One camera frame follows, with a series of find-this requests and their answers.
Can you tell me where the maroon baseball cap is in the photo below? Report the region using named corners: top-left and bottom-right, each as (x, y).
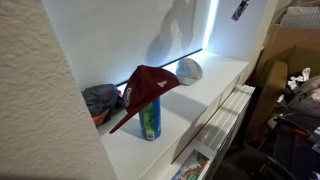
top-left (109, 64), bottom-right (181, 134)

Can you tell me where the green blue drink can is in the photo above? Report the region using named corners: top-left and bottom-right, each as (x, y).
top-left (139, 96), bottom-right (163, 142)

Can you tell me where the light grey baseball cap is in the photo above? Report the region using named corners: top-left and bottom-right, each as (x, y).
top-left (175, 57), bottom-right (204, 87)

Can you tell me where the white glue bottle red tip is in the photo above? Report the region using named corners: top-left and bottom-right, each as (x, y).
top-left (231, 0), bottom-right (251, 23)

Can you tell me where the black window blind bar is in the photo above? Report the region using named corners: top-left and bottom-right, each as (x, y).
top-left (114, 48), bottom-right (204, 87)

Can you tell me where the grey crumpled cloth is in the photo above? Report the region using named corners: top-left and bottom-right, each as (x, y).
top-left (81, 83), bottom-right (126, 127)

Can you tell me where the white slatted radiator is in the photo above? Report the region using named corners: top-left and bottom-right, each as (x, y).
top-left (191, 84), bottom-right (256, 180)

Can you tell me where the brown cardboard box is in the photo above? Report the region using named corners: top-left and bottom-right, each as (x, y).
top-left (256, 23), bottom-right (320, 79)

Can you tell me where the white crumpled cloth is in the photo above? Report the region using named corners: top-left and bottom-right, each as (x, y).
top-left (287, 67), bottom-right (312, 91)

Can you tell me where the grey striped panel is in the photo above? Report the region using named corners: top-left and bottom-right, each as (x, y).
top-left (279, 5), bottom-right (320, 30)

